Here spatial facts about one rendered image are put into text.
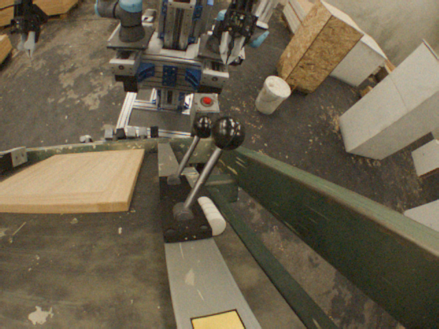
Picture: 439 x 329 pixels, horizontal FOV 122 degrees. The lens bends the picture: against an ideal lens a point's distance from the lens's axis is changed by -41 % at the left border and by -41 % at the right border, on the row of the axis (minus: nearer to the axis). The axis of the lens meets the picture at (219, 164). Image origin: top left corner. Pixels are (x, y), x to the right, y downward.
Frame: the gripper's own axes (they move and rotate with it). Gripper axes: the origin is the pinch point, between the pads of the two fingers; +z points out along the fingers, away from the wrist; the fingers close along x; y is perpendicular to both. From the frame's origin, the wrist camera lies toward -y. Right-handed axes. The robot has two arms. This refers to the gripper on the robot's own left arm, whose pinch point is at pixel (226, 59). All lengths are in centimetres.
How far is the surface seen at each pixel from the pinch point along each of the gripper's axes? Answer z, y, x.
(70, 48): 40, -212, -189
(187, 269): 7, 52, -7
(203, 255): 8, 50, -5
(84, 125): 96, -106, -107
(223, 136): 0.9, 40.9, -4.5
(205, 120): 5.3, 29.6, -5.2
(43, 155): 50, -4, -73
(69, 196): 22, 35, -29
